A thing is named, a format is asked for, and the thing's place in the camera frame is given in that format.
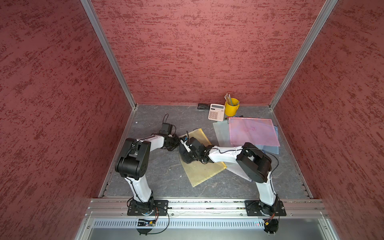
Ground yellow mug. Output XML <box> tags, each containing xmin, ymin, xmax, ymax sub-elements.
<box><xmin>225</xmin><ymin>98</ymin><xmax>240</xmax><ymax>117</ymax></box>

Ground pencils in mug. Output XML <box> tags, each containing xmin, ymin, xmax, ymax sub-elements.
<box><xmin>225</xmin><ymin>94</ymin><xmax>234</xmax><ymax>106</ymax></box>

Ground yellow mesh document bag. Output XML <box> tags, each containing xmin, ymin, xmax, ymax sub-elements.
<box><xmin>179</xmin><ymin>129</ymin><xmax>227</xmax><ymax>187</ymax></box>

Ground green mesh document bag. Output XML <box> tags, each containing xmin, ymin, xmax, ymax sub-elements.
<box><xmin>213</xmin><ymin>120</ymin><xmax>233</xmax><ymax>148</ymax></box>

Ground left circuit board with cables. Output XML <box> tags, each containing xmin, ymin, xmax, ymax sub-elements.
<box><xmin>136</xmin><ymin>206</ymin><xmax>171</xmax><ymax>236</ymax></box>

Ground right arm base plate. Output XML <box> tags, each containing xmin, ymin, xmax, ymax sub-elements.
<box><xmin>245</xmin><ymin>199</ymin><xmax>287</xmax><ymax>217</ymax></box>

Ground aluminium front rail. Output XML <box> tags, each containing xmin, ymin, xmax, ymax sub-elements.
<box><xmin>85</xmin><ymin>198</ymin><xmax>330</xmax><ymax>219</ymax></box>

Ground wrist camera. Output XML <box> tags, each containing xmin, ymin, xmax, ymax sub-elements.
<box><xmin>181</xmin><ymin>136</ymin><xmax>191</xmax><ymax>153</ymax></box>
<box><xmin>158</xmin><ymin>123</ymin><xmax>173</xmax><ymax>136</ymax></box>

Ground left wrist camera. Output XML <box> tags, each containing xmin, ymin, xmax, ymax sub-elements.
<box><xmin>158</xmin><ymin>123</ymin><xmax>173</xmax><ymax>136</ymax></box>

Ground blue mesh document bag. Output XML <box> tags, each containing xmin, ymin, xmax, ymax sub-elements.
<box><xmin>256</xmin><ymin>145</ymin><xmax>280</xmax><ymax>155</ymax></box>

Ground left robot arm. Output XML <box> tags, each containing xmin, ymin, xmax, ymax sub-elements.
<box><xmin>115</xmin><ymin>134</ymin><xmax>180</xmax><ymax>215</ymax></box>

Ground clear white mesh document bag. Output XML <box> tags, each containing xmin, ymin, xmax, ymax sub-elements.
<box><xmin>226</xmin><ymin>163</ymin><xmax>253</xmax><ymax>182</ymax></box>

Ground black stapler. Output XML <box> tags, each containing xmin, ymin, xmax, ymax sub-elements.
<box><xmin>197</xmin><ymin>103</ymin><xmax>210</xmax><ymax>111</ymax></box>

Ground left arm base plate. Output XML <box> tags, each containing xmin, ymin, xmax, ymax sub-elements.
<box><xmin>127</xmin><ymin>200</ymin><xmax>169</xmax><ymax>217</ymax></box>

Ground right black connector box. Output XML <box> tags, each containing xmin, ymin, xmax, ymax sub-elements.
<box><xmin>264</xmin><ymin>214</ymin><xmax>280</xmax><ymax>235</ymax></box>

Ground perforated metal strip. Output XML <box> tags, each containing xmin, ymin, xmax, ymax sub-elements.
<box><xmin>92</xmin><ymin>219</ymin><xmax>265</xmax><ymax>230</ymax></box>

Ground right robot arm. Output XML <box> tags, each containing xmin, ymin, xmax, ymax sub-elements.
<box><xmin>179</xmin><ymin>137</ymin><xmax>278</xmax><ymax>216</ymax></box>

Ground pink mesh document bag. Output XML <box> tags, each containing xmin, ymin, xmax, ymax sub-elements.
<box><xmin>228</xmin><ymin>118</ymin><xmax>280</xmax><ymax>147</ymax></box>

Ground pink calculator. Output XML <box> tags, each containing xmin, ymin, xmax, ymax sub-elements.
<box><xmin>208</xmin><ymin>104</ymin><xmax>225</xmax><ymax>122</ymax></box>

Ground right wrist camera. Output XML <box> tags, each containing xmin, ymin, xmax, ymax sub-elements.
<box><xmin>181</xmin><ymin>136</ymin><xmax>191</xmax><ymax>153</ymax></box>

